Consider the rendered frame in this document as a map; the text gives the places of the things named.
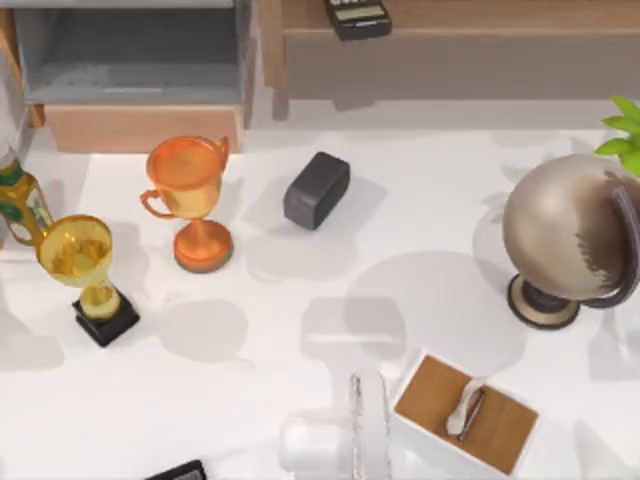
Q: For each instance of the dark grey rectangular block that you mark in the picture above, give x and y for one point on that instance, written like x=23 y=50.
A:
x=316 y=192

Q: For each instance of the pale wooden drawer front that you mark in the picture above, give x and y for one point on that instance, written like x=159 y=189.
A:
x=142 y=126

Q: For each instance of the wooden shelf unit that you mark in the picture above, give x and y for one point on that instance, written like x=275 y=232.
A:
x=450 y=65

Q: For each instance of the black calculator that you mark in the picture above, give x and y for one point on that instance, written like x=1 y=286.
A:
x=358 y=17

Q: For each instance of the white box with brown top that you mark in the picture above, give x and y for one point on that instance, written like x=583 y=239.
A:
x=465 y=415

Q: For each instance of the beige and brown globe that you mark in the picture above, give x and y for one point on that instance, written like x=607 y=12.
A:
x=560 y=225

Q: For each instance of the gold trophy on black base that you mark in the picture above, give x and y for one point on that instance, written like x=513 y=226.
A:
x=75 y=254

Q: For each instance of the black flat device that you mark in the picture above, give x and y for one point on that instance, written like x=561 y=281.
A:
x=176 y=472

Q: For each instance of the yellow and green bottle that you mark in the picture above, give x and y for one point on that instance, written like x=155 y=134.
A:
x=25 y=200

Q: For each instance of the green plant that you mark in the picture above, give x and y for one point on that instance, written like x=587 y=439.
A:
x=623 y=135

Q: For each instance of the wooden cupboard frame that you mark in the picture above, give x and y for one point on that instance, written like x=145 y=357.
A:
x=11 y=70

